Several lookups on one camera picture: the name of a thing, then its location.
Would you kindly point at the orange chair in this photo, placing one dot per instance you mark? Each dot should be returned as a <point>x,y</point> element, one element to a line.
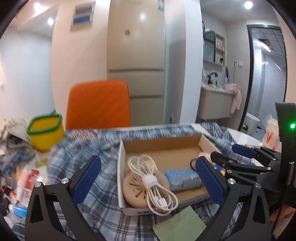
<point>98,104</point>

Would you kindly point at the pink soft item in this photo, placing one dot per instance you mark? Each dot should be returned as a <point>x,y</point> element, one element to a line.
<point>204,156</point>

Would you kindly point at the blue tissue packet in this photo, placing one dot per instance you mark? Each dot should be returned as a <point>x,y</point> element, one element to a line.
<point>182,179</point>

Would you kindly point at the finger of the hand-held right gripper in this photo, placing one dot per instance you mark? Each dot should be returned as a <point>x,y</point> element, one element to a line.
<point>233,163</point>
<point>245,150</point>

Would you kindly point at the beige refrigerator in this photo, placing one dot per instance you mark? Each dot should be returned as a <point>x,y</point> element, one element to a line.
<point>136,58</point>

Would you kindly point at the bathroom vanity cabinet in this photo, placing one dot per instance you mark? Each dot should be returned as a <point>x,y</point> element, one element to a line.
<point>215,103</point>

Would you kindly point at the person's right hand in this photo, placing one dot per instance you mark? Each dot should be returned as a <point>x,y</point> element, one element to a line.
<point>283,213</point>

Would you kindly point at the yellow basket with green rim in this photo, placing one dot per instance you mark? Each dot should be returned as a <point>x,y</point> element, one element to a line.
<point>46,132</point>

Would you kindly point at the cardboard box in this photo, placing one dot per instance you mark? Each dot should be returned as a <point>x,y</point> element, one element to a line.
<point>168,150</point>

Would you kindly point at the grey crumpled cloth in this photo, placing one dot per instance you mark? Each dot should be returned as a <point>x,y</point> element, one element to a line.
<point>16,132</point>

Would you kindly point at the beige round fan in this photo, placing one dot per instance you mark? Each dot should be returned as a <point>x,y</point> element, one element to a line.
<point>136,191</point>

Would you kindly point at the black door frame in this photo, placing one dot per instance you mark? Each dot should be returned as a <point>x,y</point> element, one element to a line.
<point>248,76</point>

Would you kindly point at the clear plastic bag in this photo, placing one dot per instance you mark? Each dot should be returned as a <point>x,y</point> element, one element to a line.
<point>271,134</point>

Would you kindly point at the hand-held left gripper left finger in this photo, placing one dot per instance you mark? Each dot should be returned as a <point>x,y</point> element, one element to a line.
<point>86,182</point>

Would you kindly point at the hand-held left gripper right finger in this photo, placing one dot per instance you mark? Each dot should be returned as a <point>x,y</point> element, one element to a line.
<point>209,184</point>

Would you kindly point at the bathroom mirror cabinet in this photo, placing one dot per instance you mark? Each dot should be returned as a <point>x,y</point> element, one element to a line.
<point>214,47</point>

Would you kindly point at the gold cigarette box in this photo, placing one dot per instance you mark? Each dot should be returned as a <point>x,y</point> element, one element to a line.
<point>220,169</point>

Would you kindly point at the green paper pad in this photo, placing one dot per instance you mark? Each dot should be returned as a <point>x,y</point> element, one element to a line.
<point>180,226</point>

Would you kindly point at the blue plastic packet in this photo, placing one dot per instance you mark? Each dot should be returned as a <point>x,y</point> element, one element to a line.
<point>17,162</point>

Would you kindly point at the pink fridge sticker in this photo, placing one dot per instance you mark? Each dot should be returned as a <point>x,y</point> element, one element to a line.
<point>127,32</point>

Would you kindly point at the blue plaid shirt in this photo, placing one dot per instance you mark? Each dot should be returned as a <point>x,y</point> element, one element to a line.
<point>104,162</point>

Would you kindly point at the pink towel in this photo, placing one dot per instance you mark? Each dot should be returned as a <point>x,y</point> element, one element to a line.
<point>234,95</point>

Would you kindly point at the wall socket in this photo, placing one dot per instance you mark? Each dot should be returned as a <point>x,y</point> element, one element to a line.
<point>238,63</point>

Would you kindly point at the black faucet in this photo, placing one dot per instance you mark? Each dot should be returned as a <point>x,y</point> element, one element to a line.
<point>211,77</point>

